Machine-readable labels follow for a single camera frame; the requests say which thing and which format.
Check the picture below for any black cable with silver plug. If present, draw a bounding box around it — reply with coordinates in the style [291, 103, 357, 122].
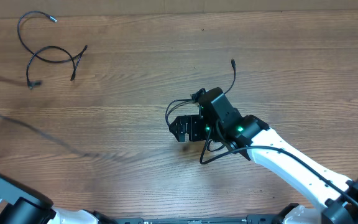
[16, 10, 89, 65]

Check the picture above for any black usb cable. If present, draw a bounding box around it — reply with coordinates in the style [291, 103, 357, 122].
[165, 58, 237, 127]

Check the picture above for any black short looped cable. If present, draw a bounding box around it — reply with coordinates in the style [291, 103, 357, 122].
[25, 45, 77, 90]

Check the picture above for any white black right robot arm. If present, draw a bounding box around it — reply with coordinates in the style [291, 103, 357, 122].
[165, 88, 358, 223]

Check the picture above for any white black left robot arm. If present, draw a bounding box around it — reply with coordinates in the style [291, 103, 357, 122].
[0, 174, 117, 224]

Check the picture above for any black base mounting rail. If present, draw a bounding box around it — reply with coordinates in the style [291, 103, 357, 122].
[116, 213, 288, 224]

